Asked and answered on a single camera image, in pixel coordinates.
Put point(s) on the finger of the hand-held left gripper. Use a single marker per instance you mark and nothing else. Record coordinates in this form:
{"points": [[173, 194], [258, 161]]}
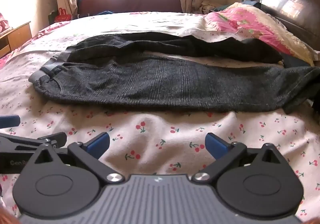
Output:
{"points": [[30, 140], [10, 121]]}

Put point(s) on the dark grey pants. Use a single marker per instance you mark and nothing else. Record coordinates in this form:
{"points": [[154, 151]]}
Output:
{"points": [[160, 81]]}

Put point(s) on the pile of pale clothes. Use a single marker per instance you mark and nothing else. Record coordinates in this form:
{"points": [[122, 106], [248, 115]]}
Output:
{"points": [[208, 6]]}

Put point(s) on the wooden nightstand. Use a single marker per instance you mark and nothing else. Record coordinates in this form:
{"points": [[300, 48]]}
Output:
{"points": [[17, 36]]}

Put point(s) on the pink floral bed sheet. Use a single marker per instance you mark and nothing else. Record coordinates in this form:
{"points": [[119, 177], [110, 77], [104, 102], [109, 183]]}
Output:
{"points": [[37, 36]]}

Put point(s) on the black cloth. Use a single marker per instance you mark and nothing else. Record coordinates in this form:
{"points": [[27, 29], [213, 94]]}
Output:
{"points": [[297, 61]]}

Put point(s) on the red bag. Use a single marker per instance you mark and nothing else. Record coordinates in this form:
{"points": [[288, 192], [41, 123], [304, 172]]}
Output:
{"points": [[62, 16]]}

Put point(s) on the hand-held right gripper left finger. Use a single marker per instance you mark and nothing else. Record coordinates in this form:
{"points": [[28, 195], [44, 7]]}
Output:
{"points": [[98, 145]]}

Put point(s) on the pink and yellow floral quilt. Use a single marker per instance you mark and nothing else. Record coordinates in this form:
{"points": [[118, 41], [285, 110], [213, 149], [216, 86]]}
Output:
{"points": [[237, 21]]}

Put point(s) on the pink cloth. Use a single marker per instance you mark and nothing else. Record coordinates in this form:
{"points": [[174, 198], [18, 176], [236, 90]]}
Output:
{"points": [[3, 23]]}

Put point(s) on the white cherry print bed sheet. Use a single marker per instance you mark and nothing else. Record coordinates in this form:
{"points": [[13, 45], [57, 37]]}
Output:
{"points": [[160, 134]]}

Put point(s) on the dark wooden headboard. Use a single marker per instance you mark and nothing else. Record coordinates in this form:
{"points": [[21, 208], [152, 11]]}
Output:
{"points": [[287, 1]]}

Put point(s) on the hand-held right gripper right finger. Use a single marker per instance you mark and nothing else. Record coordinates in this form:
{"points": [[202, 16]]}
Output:
{"points": [[216, 146]]}

